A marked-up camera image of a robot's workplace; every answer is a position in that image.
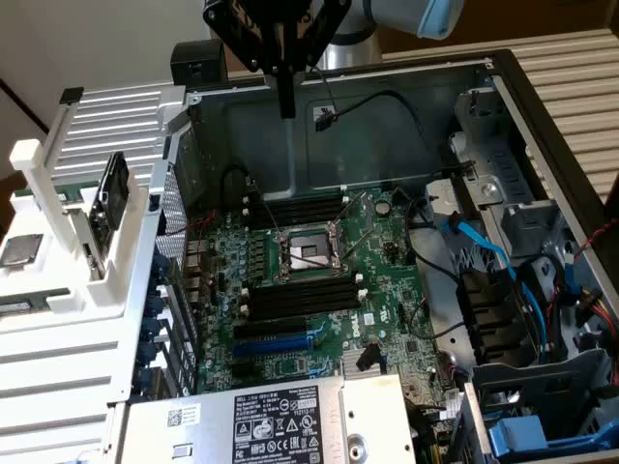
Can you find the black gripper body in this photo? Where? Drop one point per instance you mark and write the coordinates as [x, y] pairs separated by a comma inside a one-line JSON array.
[[285, 12]]

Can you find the green RAM stick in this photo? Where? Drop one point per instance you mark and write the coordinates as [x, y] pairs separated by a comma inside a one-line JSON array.
[[14, 308], [72, 192]]

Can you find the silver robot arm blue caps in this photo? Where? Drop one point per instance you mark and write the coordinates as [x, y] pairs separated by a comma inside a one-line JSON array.
[[358, 29]]

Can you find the RAM slot white latches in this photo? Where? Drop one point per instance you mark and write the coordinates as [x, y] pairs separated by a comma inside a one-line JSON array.
[[297, 204], [304, 290], [297, 217], [304, 305]]

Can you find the grey metal PC case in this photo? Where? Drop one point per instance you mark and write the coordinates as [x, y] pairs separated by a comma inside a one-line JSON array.
[[271, 140]]

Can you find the black box device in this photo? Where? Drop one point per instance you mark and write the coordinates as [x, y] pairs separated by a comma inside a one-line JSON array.
[[198, 63]]

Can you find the thin metal locking lever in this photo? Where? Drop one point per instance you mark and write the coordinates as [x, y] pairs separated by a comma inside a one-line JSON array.
[[266, 208], [314, 263]]

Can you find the silver coin battery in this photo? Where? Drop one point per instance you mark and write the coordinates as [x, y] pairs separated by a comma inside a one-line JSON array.
[[383, 207]]

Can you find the metal CPU socket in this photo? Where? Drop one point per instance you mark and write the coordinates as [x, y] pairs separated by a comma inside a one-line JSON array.
[[309, 251]]

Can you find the black disk drive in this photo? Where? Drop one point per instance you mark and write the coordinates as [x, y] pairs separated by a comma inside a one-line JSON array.
[[113, 193]]

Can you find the green motherboard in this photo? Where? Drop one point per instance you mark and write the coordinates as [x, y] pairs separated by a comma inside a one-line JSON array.
[[387, 290]]

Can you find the grey metal disk bay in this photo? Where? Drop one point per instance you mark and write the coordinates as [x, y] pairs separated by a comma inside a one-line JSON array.
[[508, 169]]

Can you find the long black expansion slot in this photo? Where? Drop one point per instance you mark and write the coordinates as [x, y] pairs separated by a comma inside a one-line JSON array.
[[271, 327]]

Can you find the white plastic parts rack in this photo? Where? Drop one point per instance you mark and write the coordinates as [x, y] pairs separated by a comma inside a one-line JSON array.
[[121, 270]]

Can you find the short black expansion slot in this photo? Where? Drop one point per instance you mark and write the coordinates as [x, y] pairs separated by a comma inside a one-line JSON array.
[[246, 369]]

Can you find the silver finned heat sink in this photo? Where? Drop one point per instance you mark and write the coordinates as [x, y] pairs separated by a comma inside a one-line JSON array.
[[350, 367]]

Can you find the black expansion slot blue latch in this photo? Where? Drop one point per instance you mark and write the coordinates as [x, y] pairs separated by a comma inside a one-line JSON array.
[[321, 373]]

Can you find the black plastic fan shroud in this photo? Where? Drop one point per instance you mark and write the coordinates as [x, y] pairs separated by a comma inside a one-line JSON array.
[[493, 319]]

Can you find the silver CPU chip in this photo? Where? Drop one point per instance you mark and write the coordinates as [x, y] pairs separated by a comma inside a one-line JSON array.
[[21, 250]]

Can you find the silver power supply with label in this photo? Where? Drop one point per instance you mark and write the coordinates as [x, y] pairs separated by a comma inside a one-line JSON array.
[[217, 425]]

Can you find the white corner bracket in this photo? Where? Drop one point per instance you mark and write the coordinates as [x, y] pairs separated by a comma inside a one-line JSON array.
[[174, 101]]

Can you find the aluminium post black cap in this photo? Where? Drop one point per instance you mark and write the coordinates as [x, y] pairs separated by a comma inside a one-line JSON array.
[[71, 95]]

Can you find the graphics card with bracket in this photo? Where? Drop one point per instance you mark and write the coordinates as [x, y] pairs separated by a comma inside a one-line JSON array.
[[89, 241]]

